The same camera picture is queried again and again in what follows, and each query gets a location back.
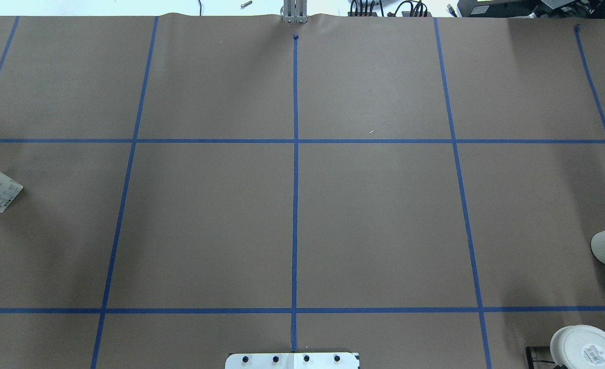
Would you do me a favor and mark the brown paper table cover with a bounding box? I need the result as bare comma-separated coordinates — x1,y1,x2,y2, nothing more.
0,14,605,368

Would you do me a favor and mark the black power strip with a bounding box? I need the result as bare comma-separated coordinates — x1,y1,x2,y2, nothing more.
346,1,432,18

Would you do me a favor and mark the white mug in rack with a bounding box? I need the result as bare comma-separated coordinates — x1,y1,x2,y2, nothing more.
550,325,605,368

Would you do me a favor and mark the aluminium frame post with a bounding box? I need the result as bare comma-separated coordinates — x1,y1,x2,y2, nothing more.
281,0,309,24

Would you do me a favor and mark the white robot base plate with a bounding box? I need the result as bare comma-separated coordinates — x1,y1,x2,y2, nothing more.
225,352,360,368

